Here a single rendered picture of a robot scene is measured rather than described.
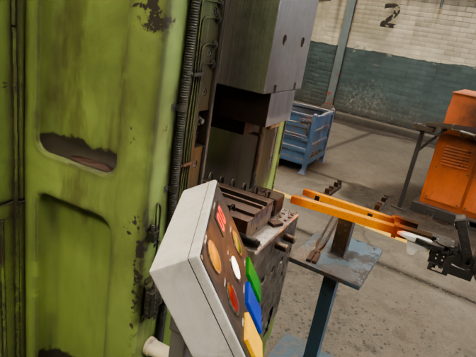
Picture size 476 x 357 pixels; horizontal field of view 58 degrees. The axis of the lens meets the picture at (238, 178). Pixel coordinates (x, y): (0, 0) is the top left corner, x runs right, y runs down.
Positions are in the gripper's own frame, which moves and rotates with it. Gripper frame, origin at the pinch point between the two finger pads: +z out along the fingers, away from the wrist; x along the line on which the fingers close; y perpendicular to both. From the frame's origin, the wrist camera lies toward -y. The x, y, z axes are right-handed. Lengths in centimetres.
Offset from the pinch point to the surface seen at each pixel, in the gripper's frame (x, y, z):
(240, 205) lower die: -4.6, 7.8, 48.1
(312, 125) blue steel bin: 358, 46, 127
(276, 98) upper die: -8, -28, 42
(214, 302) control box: -72, -6, 22
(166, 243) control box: -68, -10, 34
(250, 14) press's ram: -18, -48, 50
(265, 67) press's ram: -18, -36, 43
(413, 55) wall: 766, -50, 79
